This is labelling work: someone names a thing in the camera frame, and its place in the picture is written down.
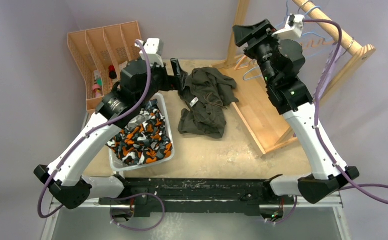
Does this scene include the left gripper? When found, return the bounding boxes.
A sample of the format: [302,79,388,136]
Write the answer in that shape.
[137,58,187,108]

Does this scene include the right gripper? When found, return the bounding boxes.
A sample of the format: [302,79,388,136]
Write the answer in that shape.
[233,20,285,87]

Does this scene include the olive green shorts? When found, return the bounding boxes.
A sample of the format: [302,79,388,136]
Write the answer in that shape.
[177,67,239,139]

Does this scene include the orange hanger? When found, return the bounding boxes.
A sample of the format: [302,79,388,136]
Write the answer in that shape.
[233,37,335,71]

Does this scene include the orange camouflage shorts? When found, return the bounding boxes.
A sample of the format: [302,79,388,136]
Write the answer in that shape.
[106,100,174,167]

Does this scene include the peach plastic desk organizer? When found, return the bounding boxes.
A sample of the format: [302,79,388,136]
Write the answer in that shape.
[67,21,142,114]

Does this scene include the lilac plastic hanger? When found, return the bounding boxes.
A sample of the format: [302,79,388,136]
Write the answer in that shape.
[313,38,355,102]

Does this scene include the white plastic basket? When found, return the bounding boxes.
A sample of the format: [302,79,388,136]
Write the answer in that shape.
[107,92,176,172]

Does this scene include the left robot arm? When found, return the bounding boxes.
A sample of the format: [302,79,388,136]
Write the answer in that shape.
[33,58,188,218]

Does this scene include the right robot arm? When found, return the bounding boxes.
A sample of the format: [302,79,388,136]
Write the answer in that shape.
[232,15,360,204]

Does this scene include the wooden clothes rack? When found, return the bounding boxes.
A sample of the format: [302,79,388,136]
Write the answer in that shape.
[210,0,377,157]

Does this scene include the red black marker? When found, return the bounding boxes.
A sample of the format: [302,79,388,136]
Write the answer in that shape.
[108,65,118,80]

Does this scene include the pink small bottle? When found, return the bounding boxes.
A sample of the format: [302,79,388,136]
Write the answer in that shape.
[92,83,103,98]

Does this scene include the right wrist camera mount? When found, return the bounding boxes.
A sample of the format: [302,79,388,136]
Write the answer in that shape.
[271,14,305,41]

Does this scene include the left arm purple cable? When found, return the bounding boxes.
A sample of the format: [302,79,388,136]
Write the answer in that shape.
[37,39,152,220]

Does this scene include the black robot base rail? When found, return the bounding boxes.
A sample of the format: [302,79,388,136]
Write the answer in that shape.
[53,176,344,220]

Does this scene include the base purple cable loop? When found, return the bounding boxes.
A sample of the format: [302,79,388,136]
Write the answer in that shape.
[109,192,166,232]

